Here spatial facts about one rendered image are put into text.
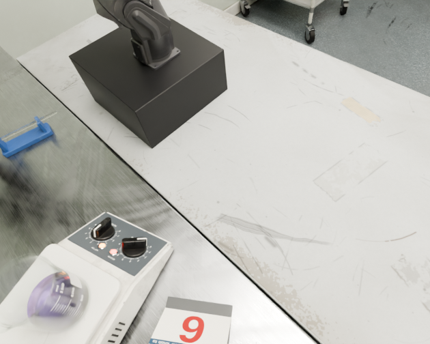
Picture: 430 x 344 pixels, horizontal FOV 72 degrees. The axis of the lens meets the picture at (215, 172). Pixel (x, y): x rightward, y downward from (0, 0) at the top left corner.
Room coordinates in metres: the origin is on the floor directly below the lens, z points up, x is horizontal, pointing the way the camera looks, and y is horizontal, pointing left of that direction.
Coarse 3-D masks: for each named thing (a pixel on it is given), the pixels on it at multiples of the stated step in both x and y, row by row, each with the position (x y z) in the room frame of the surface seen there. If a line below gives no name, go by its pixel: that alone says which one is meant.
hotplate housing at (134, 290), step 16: (64, 240) 0.18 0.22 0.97; (80, 256) 0.15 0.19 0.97; (96, 256) 0.15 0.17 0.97; (160, 256) 0.14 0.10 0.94; (112, 272) 0.12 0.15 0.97; (144, 272) 0.12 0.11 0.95; (160, 272) 0.13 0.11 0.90; (128, 288) 0.10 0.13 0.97; (144, 288) 0.11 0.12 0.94; (128, 304) 0.09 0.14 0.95; (112, 320) 0.07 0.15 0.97; (128, 320) 0.07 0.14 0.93; (96, 336) 0.06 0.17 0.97; (112, 336) 0.06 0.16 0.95
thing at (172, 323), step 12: (168, 312) 0.08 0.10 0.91; (168, 324) 0.06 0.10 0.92; (180, 324) 0.06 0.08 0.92; (192, 324) 0.06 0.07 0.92; (204, 324) 0.05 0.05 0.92; (216, 324) 0.05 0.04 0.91; (156, 336) 0.05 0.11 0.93; (168, 336) 0.05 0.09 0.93; (180, 336) 0.04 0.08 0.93; (192, 336) 0.04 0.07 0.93; (204, 336) 0.04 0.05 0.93; (216, 336) 0.04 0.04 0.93
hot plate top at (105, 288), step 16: (48, 256) 0.15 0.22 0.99; (64, 256) 0.15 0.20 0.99; (80, 272) 0.12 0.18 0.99; (96, 272) 0.12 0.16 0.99; (96, 288) 0.10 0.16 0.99; (112, 288) 0.10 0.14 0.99; (96, 304) 0.08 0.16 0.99; (112, 304) 0.08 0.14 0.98; (96, 320) 0.07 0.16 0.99; (0, 336) 0.07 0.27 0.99; (16, 336) 0.07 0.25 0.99; (32, 336) 0.07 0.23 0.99; (48, 336) 0.06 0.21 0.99; (64, 336) 0.06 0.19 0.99; (80, 336) 0.06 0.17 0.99
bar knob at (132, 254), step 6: (126, 240) 0.16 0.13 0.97; (132, 240) 0.16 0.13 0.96; (138, 240) 0.16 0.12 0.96; (144, 240) 0.16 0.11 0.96; (126, 246) 0.16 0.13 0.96; (132, 246) 0.16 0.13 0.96; (138, 246) 0.16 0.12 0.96; (144, 246) 0.16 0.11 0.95; (126, 252) 0.15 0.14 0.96; (132, 252) 0.15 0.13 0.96; (138, 252) 0.15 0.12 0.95; (144, 252) 0.15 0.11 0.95
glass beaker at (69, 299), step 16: (32, 256) 0.12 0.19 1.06; (0, 272) 0.11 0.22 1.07; (16, 272) 0.11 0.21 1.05; (32, 272) 0.12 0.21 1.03; (48, 272) 0.12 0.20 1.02; (64, 272) 0.11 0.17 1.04; (0, 288) 0.10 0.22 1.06; (16, 288) 0.10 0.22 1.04; (32, 288) 0.11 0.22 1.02; (64, 288) 0.09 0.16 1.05; (80, 288) 0.10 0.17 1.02; (0, 304) 0.09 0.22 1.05; (16, 304) 0.09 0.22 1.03; (48, 304) 0.08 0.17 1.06; (64, 304) 0.08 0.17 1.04; (80, 304) 0.08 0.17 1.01; (0, 320) 0.07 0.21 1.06; (16, 320) 0.07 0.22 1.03; (32, 320) 0.07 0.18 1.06; (48, 320) 0.07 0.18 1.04; (64, 320) 0.07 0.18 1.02; (80, 320) 0.07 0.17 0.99
